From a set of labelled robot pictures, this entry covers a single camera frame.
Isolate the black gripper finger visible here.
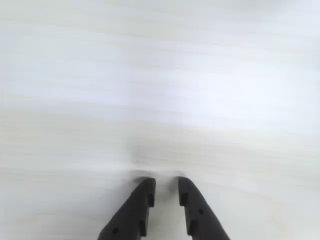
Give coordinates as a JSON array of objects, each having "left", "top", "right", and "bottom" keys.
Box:
[
  {"left": 96, "top": 177, "right": 157, "bottom": 240},
  {"left": 177, "top": 176, "right": 231, "bottom": 240}
]

